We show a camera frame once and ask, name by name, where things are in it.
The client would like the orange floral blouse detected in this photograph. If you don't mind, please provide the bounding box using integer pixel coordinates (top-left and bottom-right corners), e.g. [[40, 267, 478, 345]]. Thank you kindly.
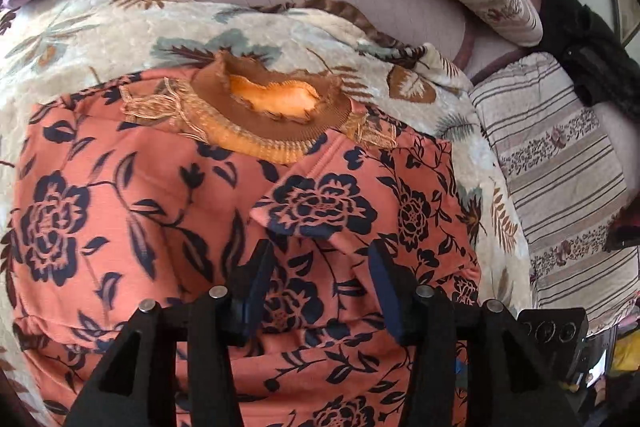
[[3, 53, 480, 426]]

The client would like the cream leaf-pattern blanket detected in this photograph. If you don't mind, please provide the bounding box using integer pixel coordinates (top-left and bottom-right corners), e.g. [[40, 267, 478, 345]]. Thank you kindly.
[[1, 0, 532, 426]]

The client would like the striped floral side pillow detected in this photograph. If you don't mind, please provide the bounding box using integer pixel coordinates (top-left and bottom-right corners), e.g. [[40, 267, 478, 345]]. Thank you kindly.
[[471, 53, 639, 335]]

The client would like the black clothes pile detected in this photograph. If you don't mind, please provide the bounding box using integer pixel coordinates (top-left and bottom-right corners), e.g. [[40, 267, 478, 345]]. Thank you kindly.
[[536, 0, 639, 121]]

